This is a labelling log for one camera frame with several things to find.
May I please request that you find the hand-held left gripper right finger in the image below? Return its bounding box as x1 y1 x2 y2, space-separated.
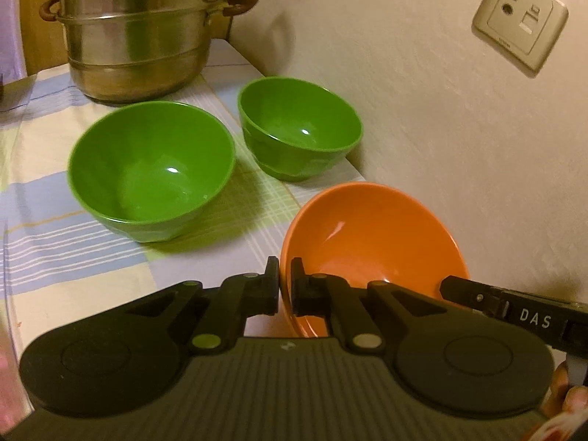
289 257 445 355

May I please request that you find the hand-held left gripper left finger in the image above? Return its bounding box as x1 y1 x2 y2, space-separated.
124 256 281 355

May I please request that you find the large green bowl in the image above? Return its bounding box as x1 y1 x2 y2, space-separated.
67 101 237 244

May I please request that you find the beige data wall socket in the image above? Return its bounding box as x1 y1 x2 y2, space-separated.
472 0 569 73

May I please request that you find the small green bowl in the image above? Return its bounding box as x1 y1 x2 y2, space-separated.
237 76 364 183

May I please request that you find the orange bowl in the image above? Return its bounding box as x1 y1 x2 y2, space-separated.
279 182 470 339

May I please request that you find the purple curtain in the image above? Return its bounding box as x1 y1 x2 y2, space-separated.
0 0 29 80

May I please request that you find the stainless steel steamer pot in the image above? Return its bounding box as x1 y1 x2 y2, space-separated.
39 0 272 104

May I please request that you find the checkered tablecloth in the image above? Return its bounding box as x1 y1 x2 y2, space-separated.
0 39 365 360

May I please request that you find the wooden door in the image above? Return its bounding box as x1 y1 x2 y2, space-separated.
25 18 72 76

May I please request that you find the person's right hand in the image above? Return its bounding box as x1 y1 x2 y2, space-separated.
541 362 588 426

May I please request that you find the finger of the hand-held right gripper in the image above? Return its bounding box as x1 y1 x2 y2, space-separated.
440 275 505 319

